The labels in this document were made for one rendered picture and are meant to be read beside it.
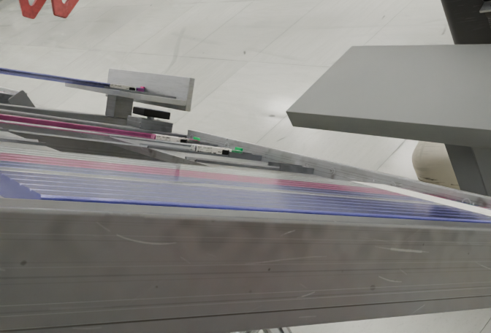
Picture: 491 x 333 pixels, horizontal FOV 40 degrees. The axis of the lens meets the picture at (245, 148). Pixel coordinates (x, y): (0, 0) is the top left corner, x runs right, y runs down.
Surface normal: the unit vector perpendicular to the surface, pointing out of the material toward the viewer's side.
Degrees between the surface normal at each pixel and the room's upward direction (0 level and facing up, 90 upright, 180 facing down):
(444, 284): 90
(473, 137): 90
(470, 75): 0
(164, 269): 90
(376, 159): 0
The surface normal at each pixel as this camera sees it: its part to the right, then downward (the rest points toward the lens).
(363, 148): -0.41, -0.78
